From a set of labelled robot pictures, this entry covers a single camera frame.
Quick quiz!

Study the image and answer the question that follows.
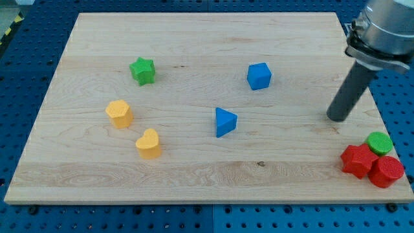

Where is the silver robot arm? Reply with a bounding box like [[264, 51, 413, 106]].
[[345, 0, 413, 74]]

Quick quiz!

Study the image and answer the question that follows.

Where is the blue cube block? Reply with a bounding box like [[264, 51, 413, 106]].
[[247, 63, 272, 91]]

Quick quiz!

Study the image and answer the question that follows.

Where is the green star block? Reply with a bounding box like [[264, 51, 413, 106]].
[[129, 57, 155, 86]]

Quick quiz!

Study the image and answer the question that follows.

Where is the red star block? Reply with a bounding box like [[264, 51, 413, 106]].
[[340, 144, 379, 179]]

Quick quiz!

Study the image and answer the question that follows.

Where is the blue triangle block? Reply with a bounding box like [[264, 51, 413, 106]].
[[215, 107, 238, 138]]

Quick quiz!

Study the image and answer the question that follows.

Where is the light wooden board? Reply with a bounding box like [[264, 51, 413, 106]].
[[5, 12, 413, 205]]

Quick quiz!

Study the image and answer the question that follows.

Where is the yellow heart block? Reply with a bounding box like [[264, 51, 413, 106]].
[[135, 128, 162, 159]]

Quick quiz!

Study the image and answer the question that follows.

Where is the yellow hexagon block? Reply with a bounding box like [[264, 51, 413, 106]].
[[105, 100, 133, 129]]

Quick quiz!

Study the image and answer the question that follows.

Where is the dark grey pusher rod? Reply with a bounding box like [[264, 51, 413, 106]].
[[327, 61, 376, 122]]

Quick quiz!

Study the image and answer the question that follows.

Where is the green cylinder block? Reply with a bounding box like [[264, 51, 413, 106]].
[[365, 131, 393, 156]]

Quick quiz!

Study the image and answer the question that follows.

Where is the red cylinder block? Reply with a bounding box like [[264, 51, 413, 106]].
[[368, 156, 404, 188]]

